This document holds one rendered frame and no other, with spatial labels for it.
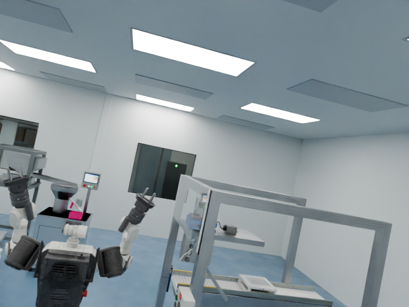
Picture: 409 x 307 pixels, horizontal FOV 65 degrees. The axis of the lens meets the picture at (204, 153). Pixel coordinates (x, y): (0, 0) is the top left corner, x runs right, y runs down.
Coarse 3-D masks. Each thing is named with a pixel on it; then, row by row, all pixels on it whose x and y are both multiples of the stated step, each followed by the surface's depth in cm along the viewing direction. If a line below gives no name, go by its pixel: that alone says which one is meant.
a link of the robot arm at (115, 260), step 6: (108, 252) 172; (114, 252) 173; (120, 252) 176; (108, 258) 171; (114, 258) 171; (120, 258) 174; (108, 264) 170; (114, 264) 170; (120, 264) 172; (108, 270) 169; (114, 270) 169
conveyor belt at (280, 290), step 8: (176, 280) 251; (184, 280) 254; (208, 280) 265; (216, 280) 269; (176, 288) 239; (232, 288) 259; (240, 288) 262; (280, 288) 281; (248, 296) 250; (296, 296) 270; (304, 296) 274; (312, 296) 278; (320, 296) 282; (320, 304) 265
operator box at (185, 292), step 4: (180, 288) 170; (184, 288) 171; (188, 288) 172; (184, 292) 165; (188, 292) 166; (184, 296) 161; (188, 296) 162; (192, 296) 163; (184, 300) 156; (188, 300) 157; (192, 300) 158; (180, 304) 161; (184, 304) 156; (188, 304) 157; (192, 304) 157
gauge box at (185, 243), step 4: (184, 236) 238; (184, 240) 235; (188, 240) 234; (184, 244) 233; (188, 244) 234; (212, 244) 238; (184, 248) 233; (188, 248) 234; (212, 248) 238; (180, 252) 240; (184, 252) 233; (192, 252) 235; (196, 252) 235; (180, 256) 238; (184, 256) 233; (188, 256) 234; (192, 256) 235; (184, 260) 233; (192, 260) 235; (208, 264) 237
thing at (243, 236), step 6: (216, 234) 240; (222, 234) 244; (228, 234) 249; (240, 234) 258; (246, 234) 264; (252, 234) 268; (222, 240) 240; (228, 240) 241; (234, 240) 242; (240, 240) 243; (246, 240) 244; (252, 240) 245; (258, 240) 249
